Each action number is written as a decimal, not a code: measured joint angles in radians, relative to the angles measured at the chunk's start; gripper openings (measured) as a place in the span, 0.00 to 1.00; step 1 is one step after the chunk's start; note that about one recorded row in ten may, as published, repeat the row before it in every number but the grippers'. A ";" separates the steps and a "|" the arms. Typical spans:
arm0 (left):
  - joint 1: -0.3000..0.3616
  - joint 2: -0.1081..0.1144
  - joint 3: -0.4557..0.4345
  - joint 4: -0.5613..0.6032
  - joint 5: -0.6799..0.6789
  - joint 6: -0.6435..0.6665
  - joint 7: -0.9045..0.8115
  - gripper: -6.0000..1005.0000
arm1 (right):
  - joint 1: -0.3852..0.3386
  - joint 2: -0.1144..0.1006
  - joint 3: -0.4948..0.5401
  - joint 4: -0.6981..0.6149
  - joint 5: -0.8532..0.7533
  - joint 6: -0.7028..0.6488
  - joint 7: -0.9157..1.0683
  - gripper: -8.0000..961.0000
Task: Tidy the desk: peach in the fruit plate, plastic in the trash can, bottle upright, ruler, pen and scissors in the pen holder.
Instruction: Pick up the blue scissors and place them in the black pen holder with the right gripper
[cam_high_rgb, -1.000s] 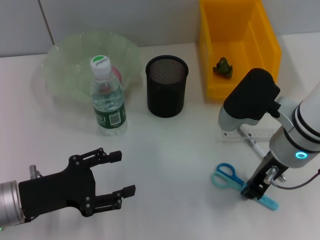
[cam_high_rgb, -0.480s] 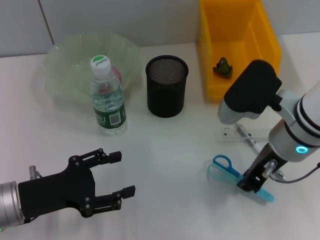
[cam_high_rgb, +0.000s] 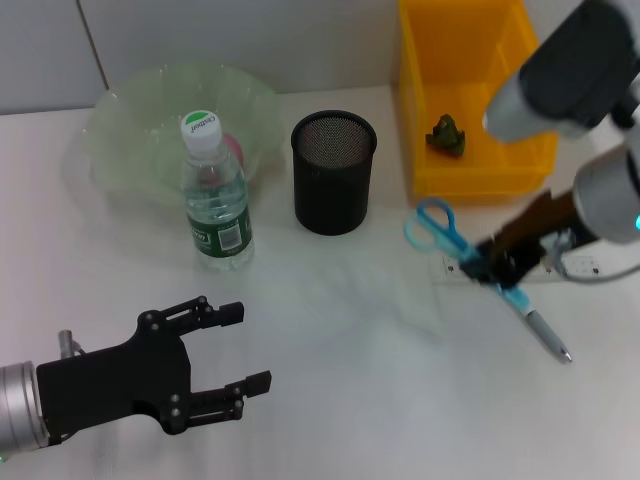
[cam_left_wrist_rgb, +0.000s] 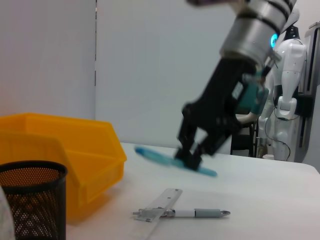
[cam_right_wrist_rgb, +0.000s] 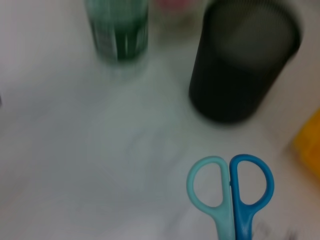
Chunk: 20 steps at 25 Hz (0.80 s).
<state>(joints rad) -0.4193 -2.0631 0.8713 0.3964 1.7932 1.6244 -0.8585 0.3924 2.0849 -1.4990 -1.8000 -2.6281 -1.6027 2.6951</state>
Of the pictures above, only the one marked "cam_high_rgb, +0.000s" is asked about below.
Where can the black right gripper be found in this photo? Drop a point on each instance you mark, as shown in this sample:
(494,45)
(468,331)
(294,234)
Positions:
(535,225)

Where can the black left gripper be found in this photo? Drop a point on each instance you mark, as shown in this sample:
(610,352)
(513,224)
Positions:
(120,380)

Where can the blue scissors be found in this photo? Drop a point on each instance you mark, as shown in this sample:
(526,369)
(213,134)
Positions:
(520,300)

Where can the white grey ballpoint pen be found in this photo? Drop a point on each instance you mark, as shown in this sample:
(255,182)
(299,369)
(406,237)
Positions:
(545,330)

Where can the clear plastic ruler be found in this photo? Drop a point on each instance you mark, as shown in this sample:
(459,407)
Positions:
(580,265)

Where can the water bottle green label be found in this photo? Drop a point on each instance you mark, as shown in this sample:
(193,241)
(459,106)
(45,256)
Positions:
(220,235)

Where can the green plastic wrapper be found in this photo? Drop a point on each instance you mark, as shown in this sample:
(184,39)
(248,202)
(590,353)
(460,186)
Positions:
(445,135)

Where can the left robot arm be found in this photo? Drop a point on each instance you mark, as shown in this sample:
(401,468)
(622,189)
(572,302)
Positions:
(20,400)

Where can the black mesh pen holder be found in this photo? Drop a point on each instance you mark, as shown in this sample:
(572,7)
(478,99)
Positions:
(332,200)

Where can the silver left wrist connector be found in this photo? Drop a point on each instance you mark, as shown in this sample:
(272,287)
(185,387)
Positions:
(66,340)

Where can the yellow plastic storage bin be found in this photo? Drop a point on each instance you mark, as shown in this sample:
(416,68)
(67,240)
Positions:
(450,75)

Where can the pale green plastic bowl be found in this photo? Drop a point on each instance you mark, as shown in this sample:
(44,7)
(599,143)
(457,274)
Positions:
(140,125)

